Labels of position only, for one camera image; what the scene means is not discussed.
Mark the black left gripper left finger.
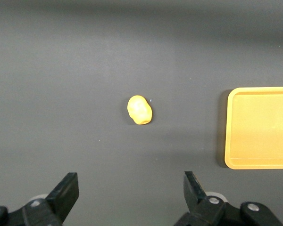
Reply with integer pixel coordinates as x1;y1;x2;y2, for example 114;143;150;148
0;172;80;226

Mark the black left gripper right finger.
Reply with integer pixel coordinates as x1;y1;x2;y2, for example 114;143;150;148
173;171;283;226

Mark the yellow potato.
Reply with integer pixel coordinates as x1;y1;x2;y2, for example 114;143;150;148
126;95;153;126

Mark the orange plastic tray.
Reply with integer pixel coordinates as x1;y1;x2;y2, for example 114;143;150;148
224;86;283;170

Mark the dark grey table mat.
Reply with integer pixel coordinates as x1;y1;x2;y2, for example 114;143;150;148
0;0;283;226

